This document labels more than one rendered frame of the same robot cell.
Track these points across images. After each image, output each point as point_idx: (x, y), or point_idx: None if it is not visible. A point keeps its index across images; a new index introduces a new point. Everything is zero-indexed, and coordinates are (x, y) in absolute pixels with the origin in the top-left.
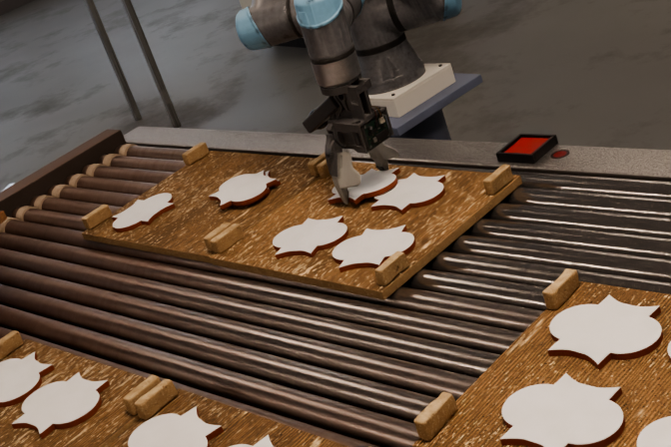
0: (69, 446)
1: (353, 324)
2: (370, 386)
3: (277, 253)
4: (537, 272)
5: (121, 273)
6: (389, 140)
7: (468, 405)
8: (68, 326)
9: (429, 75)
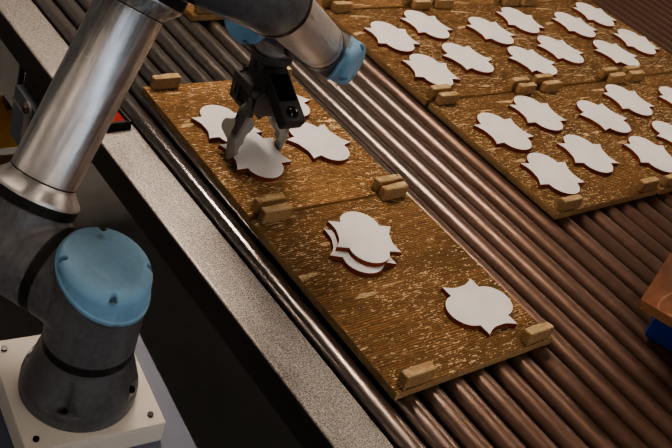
0: (489, 107)
1: (313, 81)
2: None
3: (348, 141)
4: (197, 41)
5: (489, 254)
6: (182, 237)
7: None
8: (525, 218)
9: (38, 335)
